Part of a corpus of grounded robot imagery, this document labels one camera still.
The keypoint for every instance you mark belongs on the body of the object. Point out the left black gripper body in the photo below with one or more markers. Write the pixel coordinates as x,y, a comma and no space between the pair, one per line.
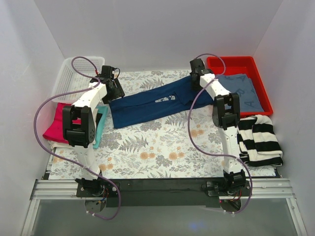
114,91

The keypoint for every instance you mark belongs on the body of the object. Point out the aluminium mounting rail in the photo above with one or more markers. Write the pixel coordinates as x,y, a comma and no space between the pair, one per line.
269,188

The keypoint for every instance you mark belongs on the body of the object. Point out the white plastic basket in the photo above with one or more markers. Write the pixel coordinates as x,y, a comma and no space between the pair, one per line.
69,80

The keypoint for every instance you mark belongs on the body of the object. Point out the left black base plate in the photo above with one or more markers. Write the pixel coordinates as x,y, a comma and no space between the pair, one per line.
96,188

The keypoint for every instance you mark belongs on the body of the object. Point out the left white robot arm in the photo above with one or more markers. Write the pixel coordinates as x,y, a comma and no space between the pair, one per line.
79,127

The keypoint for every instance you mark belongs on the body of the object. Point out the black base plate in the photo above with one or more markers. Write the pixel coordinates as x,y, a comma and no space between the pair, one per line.
218,186
96,188

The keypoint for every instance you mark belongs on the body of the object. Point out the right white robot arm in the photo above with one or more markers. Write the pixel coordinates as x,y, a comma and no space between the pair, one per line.
225,116

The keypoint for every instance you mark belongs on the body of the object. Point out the black white striped shirt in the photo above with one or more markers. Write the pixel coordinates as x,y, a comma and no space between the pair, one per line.
258,143

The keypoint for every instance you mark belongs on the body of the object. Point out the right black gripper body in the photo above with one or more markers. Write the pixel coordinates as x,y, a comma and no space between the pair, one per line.
195,82

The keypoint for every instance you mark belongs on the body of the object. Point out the grey-blue folded t-shirt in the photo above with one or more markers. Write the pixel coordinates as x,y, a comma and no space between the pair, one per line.
243,86

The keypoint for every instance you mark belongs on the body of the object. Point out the teal folded t-shirt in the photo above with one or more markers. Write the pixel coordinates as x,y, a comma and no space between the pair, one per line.
101,125

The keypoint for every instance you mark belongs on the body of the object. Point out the navy blue mickey t-shirt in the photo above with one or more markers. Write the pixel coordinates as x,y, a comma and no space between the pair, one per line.
153,104

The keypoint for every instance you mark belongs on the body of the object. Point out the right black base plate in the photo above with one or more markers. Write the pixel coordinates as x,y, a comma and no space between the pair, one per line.
218,186

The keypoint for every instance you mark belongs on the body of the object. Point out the magenta folded t-shirt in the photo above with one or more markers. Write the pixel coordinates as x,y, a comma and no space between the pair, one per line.
55,131

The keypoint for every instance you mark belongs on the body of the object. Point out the red plastic tray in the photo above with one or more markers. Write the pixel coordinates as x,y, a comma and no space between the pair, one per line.
243,65

